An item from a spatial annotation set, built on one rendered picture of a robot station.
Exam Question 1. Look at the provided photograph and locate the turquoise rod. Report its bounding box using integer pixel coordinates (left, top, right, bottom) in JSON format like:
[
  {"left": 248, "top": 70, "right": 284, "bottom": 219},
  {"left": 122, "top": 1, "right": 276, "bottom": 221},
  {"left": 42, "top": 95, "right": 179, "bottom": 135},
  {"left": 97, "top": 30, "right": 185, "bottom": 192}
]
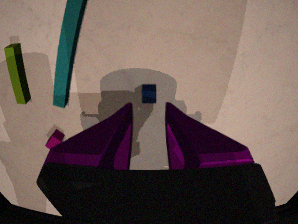
[{"left": 53, "top": 0, "right": 87, "bottom": 108}]

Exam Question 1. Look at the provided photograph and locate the small magenta block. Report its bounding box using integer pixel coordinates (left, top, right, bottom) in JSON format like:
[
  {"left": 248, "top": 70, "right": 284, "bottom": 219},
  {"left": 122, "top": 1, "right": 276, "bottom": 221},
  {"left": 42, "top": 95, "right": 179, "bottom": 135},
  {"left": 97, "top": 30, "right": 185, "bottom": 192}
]
[{"left": 45, "top": 129, "right": 65, "bottom": 149}]

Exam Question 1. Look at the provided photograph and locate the lime green rod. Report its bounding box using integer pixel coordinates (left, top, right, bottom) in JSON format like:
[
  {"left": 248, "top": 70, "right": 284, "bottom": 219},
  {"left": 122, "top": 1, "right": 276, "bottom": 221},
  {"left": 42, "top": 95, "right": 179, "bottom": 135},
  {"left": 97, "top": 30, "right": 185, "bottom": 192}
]
[{"left": 4, "top": 43, "right": 31, "bottom": 104}]

